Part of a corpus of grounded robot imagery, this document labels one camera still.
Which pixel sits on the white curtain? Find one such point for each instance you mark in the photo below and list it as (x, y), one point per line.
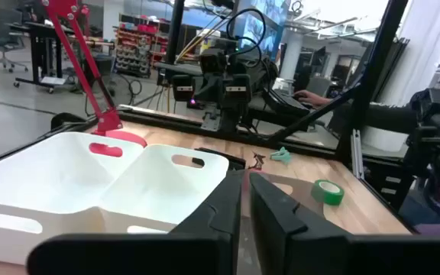
(426, 46)

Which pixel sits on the white plastic bin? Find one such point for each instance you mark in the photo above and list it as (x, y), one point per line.
(52, 172)
(159, 191)

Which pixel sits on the dark office chair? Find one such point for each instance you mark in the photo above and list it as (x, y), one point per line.
(4, 40)

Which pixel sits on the person's hand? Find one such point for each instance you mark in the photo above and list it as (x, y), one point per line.
(311, 98)

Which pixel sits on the black keyboard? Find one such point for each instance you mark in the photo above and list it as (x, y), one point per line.
(285, 105)

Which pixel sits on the red desk lamp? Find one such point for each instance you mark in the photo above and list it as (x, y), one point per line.
(86, 76)

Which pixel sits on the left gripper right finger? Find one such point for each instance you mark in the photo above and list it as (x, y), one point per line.
(277, 221)

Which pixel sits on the red parts bin shelf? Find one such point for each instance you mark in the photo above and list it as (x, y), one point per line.
(136, 53)

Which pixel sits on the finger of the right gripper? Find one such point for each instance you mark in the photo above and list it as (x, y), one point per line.
(217, 91)
(204, 91)

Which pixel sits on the teal staple remover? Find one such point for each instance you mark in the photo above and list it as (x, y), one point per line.
(282, 156)

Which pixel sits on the black wheeled desk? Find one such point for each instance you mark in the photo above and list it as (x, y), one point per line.
(36, 49)

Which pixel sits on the silver aluminium profile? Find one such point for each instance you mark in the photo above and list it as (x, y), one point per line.
(357, 153)

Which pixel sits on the green tape roll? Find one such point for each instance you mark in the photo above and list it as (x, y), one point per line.
(319, 193)

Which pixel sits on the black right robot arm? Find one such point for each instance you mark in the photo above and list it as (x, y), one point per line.
(229, 114)

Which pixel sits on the black aluminium table frame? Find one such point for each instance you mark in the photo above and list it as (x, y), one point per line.
(166, 119)

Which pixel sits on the blue display screen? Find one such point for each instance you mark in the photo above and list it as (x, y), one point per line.
(266, 11)

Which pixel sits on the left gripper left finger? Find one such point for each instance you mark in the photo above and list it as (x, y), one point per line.
(220, 214)

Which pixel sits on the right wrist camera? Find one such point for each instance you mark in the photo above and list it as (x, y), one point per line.
(212, 61)

